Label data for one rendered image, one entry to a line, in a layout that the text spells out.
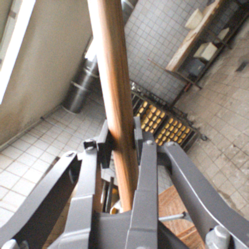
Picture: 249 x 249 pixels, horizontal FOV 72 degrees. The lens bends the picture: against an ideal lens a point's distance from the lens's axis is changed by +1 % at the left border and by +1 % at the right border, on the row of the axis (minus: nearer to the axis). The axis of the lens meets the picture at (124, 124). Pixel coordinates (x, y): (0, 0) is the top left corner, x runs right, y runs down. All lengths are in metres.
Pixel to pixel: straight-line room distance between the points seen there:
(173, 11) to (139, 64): 1.52
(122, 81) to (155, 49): 5.03
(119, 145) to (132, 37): 5.01
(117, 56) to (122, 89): 0.03
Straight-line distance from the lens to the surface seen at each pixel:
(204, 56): 4.81
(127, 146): 0.19
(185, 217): 1.61
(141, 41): 5.17
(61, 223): 1.66
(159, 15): 5.30
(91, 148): 0.16
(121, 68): 0.17
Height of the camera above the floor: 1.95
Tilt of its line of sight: 10 degrees down
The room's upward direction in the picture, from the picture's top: 60 degrees counter-clockwise
